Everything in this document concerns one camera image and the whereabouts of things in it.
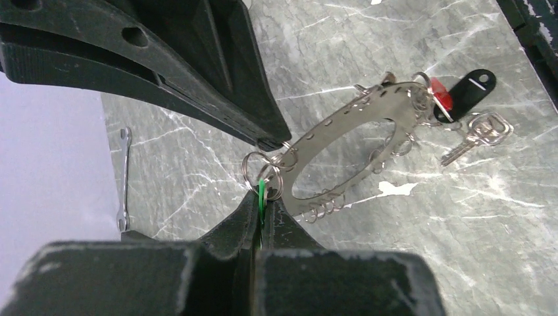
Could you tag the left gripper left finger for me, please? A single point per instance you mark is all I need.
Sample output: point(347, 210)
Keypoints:
point(212, 275)

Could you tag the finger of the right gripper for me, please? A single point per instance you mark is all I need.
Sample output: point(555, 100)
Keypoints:
point(196, 58)

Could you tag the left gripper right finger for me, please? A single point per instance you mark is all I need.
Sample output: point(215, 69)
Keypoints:
point(290, 276)

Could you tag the black tagged key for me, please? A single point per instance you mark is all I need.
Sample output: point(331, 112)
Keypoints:
point(467, 93)

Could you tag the plain silver key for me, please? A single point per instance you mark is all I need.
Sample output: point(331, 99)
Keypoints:
point(487, 128)

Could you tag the silver wrench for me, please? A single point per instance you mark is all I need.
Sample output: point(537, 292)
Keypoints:
point(122, 216)

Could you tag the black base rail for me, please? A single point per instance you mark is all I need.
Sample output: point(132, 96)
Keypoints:
point(535, 25)

